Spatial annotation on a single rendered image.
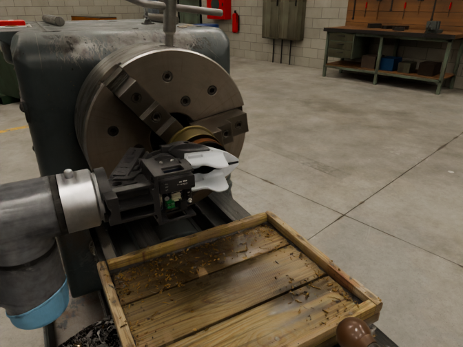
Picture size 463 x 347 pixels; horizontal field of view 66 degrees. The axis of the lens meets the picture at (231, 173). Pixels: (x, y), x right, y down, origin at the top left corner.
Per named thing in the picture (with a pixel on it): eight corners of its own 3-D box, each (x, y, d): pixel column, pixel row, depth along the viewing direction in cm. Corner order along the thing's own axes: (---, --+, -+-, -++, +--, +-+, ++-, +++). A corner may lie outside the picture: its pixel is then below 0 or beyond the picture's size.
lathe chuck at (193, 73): (81, 203, 72) (70, 37, 61) (220, 184, 88) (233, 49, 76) (89, 224, 65) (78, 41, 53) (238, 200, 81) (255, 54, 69)
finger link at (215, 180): (252, 191, 54) (195, 206, 50) (233, 175, 59) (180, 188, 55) (253, 172, 53) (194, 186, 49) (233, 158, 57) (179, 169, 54)
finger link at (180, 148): (211, 169, 54) (155, 181, 50) (206, 164, 55) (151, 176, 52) (210, 140, 52) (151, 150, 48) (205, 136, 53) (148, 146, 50)
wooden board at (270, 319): (99, 280, 63) (96, 261, 62) (269, 224, 79) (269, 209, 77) (151, 446, 40) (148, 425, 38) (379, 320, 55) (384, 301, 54)
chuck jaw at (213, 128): (181, 116, 69) (234, 99, 74) (186, 139, 72) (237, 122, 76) (205, 132, 61) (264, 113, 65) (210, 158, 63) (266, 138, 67)
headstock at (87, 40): (31, 143, 124) (0, 21, 107) (163, 123, 145) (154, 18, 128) (43, 229, 77) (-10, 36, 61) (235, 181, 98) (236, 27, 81)
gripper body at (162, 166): (200, 215, 49) (110, 240, 44) (178, 189, 56) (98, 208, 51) (198, 164, 46) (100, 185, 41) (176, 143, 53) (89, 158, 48)
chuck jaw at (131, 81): (148, 131, 67) (100, 85, 60) (167, 112, 68) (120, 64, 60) (169, 151, 59) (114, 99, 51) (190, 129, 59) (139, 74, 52)
